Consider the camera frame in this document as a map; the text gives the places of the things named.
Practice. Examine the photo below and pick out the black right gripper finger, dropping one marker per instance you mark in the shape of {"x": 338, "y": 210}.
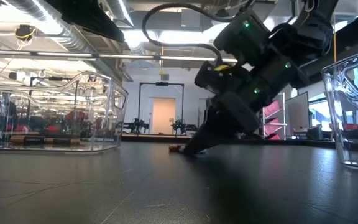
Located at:
{"x": 210, "y": 140}
{"x": 210, "y": 119}

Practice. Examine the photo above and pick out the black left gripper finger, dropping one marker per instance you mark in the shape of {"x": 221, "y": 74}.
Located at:
{"x": 89, "y": 15}

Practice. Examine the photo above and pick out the clear plastic bin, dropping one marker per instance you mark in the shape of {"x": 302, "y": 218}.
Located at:
{"x": 104, "y": 124}
{"x": 353, "y": 149}

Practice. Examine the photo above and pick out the background black robot arm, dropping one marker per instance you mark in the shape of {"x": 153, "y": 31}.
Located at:
{"x": 183, "y": 127}
{"x": 135, "y": 126}

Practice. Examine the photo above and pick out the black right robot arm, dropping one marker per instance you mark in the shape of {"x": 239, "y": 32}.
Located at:
{"x": 309, "y": 28}

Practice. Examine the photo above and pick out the pink storage bin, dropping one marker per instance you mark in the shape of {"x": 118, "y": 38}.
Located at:
{"x": 272, "y": 109}
{"x": 272, "y": 127}
{"x": 273, "y": 137}

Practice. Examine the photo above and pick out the white shelf rack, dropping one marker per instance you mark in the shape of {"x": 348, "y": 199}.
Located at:
{"x": 283, "y": 118}

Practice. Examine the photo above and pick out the orange door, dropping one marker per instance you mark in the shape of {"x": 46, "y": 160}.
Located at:
{"x": 163, "y": 116}

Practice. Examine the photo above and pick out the ceiling light tube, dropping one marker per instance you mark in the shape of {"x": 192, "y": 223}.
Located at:
{"x": 187, "y": 58}
{"x": 126, "y": 56}

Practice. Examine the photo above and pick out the whiteboard panel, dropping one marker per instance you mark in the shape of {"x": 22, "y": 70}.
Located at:
{"x": 297, "y": 113}

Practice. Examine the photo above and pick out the black table mat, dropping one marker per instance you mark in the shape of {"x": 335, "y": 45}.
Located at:
{"x": 179, "y": 193}

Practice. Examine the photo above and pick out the black ceiling sensor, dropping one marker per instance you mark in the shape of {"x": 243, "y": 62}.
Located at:
{"x": 24, "y": 32}

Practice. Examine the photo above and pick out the grey ceiling box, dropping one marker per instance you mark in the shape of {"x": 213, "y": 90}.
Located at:
{"x": 191, "y": 18}

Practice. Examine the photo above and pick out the red box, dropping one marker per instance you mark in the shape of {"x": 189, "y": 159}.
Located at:
{"x": 350, "y": 127}

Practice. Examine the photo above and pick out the silver round air duct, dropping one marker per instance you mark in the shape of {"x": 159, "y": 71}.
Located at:
{"x": 73, "y": 37}

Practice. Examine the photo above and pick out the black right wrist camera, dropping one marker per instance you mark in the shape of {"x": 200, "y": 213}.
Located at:
{"x": 210, "y": 79}

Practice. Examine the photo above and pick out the black gantry frame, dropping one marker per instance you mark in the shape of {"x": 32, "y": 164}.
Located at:
{"x": 161, "y": 84}

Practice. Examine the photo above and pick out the grey wall vent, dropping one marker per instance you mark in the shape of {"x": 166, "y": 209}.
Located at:
{"x": 165, "y": 77}

